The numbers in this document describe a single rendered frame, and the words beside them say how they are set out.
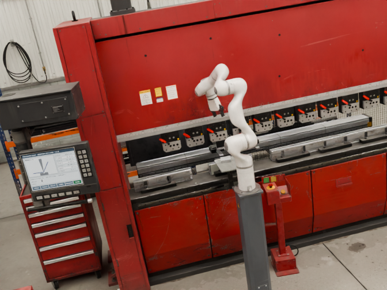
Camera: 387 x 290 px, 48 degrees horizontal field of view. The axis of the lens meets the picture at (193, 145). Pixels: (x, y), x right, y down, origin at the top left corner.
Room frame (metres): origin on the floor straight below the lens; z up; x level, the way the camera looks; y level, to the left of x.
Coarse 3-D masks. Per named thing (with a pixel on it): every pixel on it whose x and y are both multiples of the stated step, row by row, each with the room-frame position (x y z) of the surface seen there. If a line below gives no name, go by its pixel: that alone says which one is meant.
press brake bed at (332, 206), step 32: (352, 160) 3.50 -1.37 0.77; (384, 160) 3.53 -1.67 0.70; (192, 192) 3.28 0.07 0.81; (224, 192) 3.32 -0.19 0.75; (320, 192) 3.44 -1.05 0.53; (352, 192) 3.49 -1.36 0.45; (384, 192) 3.53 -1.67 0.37; (160, 224) 3.24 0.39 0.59; (192, 224) 3.28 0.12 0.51; (224, 224) 3.32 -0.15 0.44; (288, 224) 3.41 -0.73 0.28; (320, 224) 3.47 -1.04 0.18; (352, 224) 3.56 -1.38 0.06; (384, 224) 3.54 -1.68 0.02; (160, 256) 3.24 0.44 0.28; (192, 256) 3.30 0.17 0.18; (224, 256) 3.38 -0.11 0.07
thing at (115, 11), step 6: (114, 0) 3.43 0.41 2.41; (120, 0) 3.42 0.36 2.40; (126, 0) 3.44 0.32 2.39; (114, 6) 3.43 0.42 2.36; (120, 6) 3.42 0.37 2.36; (126, 6) 3.43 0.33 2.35; (150, 6) 3.66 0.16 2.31; (114, 12) 3.41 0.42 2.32; (120, 12) 3.39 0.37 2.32; (126, 12) 3.40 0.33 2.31; (132, 12) 3.44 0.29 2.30
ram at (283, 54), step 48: (336, 0) 3.59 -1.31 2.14; (384, 0) 3.65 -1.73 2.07; (96, 48) 3.32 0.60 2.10; (144, 48) 3.37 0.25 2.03; (192, 48) 3.42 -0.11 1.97; (240, 48) 3.47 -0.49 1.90; (288, 48) 3.53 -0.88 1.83; (336, 48) 3.59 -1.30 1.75; (384, 48) 3.65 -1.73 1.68; (192, 96) 3.41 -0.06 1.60; (288, 96) 3.53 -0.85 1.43; (336, 96) 3.59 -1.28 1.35
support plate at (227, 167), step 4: (216, 160) 3.45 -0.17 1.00; (220, 160) 3.43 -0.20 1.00; (216, 164) 3.37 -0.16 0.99; (220, 164) 3.35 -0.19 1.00; (224, 164) 3.33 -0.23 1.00; (228, 164) 3.32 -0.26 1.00; (232, 164) 3.30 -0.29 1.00; (220, 168) 3.26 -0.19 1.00; (224, 168) 3.25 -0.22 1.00; (228, 168) 3.24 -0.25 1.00; (232, 168) 3.22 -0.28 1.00; (224, 172) 3.19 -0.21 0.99
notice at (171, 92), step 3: (168, 87) 3.39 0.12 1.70; (171, 87) 3.39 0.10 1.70; (174, 87) 3.39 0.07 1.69; (168, 90) 3.39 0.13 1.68; (171, 90) 3.39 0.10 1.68; (174, 90) 3.39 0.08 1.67; (168, 93) 3.38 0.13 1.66; (171, 93) 3.39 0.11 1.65; (174, 93) 3.39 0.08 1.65; (168, 96) 3.38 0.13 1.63; (171, 96) 3.39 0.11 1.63; (174, 96) 3.39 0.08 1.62; (177, 96) 3.39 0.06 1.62; (168, 99) 3.38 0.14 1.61; (171, 99) 3.39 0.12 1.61
